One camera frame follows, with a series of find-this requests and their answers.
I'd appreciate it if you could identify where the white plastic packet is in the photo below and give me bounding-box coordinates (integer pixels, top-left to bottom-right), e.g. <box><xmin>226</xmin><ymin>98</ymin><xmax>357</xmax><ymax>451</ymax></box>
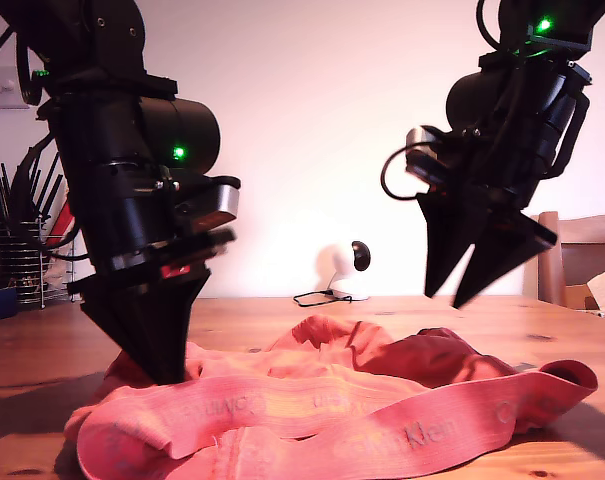
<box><xmin>41</xmin><ymin>252</ymin><xmax>78</xmax><ymax>291</ymax></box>

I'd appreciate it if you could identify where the red underwear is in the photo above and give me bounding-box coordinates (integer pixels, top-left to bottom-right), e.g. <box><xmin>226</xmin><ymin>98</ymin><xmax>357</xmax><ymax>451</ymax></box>
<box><xmin>64</xmin><ymin>314</ymin><xmax>599</xmax><ymax>480</ymax></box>

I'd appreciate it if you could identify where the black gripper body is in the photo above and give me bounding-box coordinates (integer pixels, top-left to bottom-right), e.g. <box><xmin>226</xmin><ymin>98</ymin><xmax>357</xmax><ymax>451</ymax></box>
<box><xmin>405</xmin><ymin>129</ymin><xmax>558</xmax><ymax>246</ymax></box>
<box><xmin>66</xmin><ymin>185</ymin><xmax>236</xmax><ymax>307</ymax></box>

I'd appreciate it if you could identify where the red chopstick packet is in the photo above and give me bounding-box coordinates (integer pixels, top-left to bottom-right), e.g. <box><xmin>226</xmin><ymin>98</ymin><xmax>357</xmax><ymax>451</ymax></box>
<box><xmin>44</xmin><ymin>199</ymin><xmax>78</xmax><ymax>251</ymax></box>

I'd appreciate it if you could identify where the metal wire utensil holder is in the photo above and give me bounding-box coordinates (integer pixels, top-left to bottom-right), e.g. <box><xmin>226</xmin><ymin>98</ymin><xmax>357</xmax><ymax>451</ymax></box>
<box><xmin>0</xmin><ymin>222</ymin><xmax>78</xmax><ymax>310</ymax></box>

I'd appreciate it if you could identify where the white round security camera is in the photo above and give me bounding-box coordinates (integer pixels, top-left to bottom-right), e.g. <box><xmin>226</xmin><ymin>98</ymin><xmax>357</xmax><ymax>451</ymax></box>
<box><xmin>315</xmin><ymin>240</ymin><xmax>374</xmax><ymax>303</ymax></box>

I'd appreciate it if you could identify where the brown cardboard box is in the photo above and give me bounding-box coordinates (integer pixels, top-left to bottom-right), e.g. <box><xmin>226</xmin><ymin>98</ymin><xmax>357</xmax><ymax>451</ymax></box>
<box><xmin>562</xmin><ymin>284</ymin><xmax>601</xmax><ymax>311</ymax></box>

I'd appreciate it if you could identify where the white light switch plate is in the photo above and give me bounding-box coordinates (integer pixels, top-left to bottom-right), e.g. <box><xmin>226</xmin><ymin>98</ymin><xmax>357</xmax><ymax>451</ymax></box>
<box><xmin>0</xmin><ymin>67</ymin><xmax>26</xmax><ymax>110</ymax></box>

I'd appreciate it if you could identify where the wooden chair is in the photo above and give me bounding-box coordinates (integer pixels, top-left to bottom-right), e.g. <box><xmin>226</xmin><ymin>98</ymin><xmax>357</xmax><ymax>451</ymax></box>
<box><xmin>535</xmin><ymin>212</ymin><xmax>605</xmax><ymax>310</ymax></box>

